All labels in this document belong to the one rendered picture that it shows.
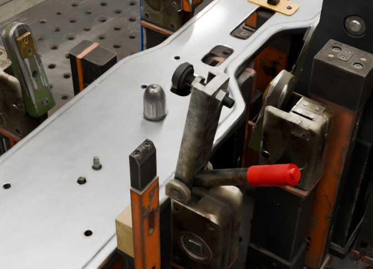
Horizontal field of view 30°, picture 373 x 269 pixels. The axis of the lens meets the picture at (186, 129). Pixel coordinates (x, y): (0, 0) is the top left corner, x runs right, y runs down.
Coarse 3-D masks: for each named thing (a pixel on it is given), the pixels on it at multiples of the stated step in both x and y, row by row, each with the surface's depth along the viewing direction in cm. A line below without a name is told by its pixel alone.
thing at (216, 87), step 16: (176, 80) 68; (192, 80) 69; (208, 80) 69; (224, 80) 68; (192, 96) 68; (208, 96) 66; (224, 96) 67; (192, 112) 69; (208, 112) 68; (192, 128) 70; (208, 128) 71; (192, 144) 72; (208, 144) 74; (192, 160) 73; (208, 160) 77; (176, 176) 77; (192, 176) 75
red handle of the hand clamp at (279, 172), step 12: (240, 168) 74; (252, 168) 71; (264, 168) 70; (276, 168) 69; (288, 168) 68; (204, 180) 76; (216, 180) 75; (228, 180) 74; (240, 180) 72; (252, 180) 71; (264, 180) 70; (276, 180) 69; (288, 180) 68
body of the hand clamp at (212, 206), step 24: (192, 192) 81; (216, 192) 79; (240, 192) 79; (192, 216) 77; (216, 216) 76; (240, 216) 81; (192, 240) 81; (216, 240) 78; (192, 264) 83; (216, 264) 81
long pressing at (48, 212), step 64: (320, 0) 118; (128, 64) 104; (192, 64) 105; (64, 128) 94; (128, 128) 94; (0, 192) 85; (64, 192) 85; (128, 192) 85; (0, 256) 78; (64, 256) 78
